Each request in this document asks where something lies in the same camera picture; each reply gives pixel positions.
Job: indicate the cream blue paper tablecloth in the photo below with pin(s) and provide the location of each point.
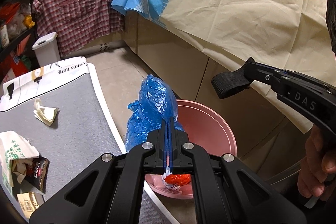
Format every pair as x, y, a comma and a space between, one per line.
287, 34

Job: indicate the white pedal trash can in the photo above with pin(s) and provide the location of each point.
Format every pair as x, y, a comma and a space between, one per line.
46, 49

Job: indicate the white green printed bag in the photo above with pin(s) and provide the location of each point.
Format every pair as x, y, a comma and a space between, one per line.
16, 155

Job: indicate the cream paper napkin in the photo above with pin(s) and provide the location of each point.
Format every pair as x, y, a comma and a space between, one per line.
44, 114

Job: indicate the cream gold snack package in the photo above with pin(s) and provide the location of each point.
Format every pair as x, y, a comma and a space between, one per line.
29, 202

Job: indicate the orange plastic bag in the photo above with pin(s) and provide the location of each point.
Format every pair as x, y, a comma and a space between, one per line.
178, 179

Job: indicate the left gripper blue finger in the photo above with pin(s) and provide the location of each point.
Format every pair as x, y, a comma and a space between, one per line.
166, 148
171, 148

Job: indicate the black metal shelf rack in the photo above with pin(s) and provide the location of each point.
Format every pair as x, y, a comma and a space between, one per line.
12, 14

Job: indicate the red bag under shelf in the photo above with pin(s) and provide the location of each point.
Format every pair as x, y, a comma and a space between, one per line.
13, 58

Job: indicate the grey table mat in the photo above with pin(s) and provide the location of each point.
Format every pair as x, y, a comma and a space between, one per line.
89, 179

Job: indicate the yellow toy figure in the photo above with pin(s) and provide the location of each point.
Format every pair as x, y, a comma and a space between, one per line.
28, 21

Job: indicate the blue plastic bag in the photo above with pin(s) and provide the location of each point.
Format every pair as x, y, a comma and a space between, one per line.
156, 103

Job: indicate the red plaid shirt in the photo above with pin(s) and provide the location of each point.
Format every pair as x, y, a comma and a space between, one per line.
76, 22

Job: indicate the pink plastic trash bin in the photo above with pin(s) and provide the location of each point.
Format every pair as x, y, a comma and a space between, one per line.
205, 128

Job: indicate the black red snack wrapper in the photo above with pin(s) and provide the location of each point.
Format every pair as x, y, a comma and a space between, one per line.
36, 173

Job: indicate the person right hand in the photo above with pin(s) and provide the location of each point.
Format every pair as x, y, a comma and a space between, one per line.
315, 167

